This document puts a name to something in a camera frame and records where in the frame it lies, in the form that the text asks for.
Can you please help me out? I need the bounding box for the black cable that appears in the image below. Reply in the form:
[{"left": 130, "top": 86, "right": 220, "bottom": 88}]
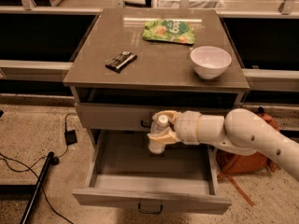
[{"left": 0, "top": 112, "right": 78, "bottom": 224}]

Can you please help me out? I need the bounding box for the clear plastic water bottle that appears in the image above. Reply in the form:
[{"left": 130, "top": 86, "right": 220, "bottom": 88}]
[{"left": 148, "top": 115, "right": 169, "bottom": 154}]

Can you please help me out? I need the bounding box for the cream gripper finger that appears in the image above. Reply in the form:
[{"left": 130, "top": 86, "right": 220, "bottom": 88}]
[
  {"left": 148, "top": 129, "right": 181, "bottom": 145},
  {"left": 152, "top": 110, "right": 180, "bottom": 124}
]

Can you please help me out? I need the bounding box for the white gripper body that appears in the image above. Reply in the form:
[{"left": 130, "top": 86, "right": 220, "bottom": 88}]
[{"left": 174, "top": 111, "right": 201, "bottom": 145}]

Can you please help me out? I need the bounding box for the white bowl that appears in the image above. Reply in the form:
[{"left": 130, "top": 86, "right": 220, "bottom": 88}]
[{"left": 191, "top": 46, "right": 232, "bottom": 79}]

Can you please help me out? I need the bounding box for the closed top drawer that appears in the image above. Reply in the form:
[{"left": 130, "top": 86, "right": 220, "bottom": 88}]
[{"left": 74, "top": 102, "right": 238, "bottom": 137}]

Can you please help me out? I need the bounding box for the open middle drawer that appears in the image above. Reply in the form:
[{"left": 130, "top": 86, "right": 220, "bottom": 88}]
[{"left": 73, "top": 131, "right": 232, "bottom": 215}]

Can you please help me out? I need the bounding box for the black snack bar packet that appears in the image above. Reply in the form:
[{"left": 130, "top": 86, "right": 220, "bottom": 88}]
[{"left": 105, "top": 50, "right": 137, "bottom": 73}]

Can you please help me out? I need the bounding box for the black pole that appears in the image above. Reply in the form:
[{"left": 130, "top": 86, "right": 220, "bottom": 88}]
[{"left": 20, "top": 151, "right": 54, "bottom": 224}]

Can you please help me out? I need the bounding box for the black power adapter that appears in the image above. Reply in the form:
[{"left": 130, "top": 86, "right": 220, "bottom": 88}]
[{"left": 64, "top": 130, "right": 78, "bottom": 146}]

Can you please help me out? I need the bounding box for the grey drawer cabinet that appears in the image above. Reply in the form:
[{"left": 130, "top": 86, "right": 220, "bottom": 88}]
[{"left": 63, "top": 7, "right": 251, "bottom": 151}]

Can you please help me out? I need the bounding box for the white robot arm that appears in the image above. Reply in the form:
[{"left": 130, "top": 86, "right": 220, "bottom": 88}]
[{"left": 148, "top": 108, "right": 299, "bottom": 180}]

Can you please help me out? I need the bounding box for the green snack bag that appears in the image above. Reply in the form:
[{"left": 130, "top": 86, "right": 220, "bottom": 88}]
[{"left": 142, "top": 20, "right": 195, "bottom": 45}]

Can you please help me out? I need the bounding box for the orange backpack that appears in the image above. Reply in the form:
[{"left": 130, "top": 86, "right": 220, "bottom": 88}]
[{"left": 216, "top": 106, "right": 281, "bottom": 207}]

